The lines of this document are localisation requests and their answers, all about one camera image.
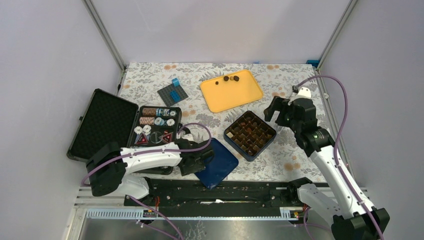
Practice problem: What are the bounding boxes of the floral table cloth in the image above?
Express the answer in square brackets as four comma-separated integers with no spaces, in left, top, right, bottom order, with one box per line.
[119,62,325,183]

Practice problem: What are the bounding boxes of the yellow plastic tray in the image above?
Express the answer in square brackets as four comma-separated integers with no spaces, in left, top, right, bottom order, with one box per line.
[199,69,264,113]

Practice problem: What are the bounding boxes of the blue building brick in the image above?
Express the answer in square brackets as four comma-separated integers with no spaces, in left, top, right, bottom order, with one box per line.
[171,78,180,87]

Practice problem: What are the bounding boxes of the pile of dark chocolates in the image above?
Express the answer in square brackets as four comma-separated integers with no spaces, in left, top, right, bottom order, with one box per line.
[223,75,240,82]

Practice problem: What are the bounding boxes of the black poker chip case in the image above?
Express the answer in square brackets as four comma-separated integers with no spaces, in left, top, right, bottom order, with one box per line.
[66,88,182,163]

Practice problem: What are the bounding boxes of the blue tin with brown insert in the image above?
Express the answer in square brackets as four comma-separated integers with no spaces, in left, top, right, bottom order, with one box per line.
[223,110,277,162]

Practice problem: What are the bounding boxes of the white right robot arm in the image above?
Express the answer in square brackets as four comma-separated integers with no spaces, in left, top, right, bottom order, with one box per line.
[264,96,390,240]

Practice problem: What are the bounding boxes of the grey building block plate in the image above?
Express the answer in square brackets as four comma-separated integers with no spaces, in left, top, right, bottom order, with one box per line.
[157,83,188,107]

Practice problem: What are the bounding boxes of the grey cable duct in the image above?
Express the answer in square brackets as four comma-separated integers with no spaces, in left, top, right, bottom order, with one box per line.
[85,208,297,221]

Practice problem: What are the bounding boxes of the blue clamp at corner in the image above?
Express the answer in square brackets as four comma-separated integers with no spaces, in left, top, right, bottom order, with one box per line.
[306,59,320,68]

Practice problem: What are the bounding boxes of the blue tin lid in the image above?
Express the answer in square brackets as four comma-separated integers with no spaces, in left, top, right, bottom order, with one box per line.
[194,138,239,190]

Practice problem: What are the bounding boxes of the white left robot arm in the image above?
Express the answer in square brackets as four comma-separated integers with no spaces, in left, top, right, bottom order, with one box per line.
[82,138,215,206]

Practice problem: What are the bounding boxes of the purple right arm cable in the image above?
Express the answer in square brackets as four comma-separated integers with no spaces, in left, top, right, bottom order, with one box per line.
[293,75,385,240]

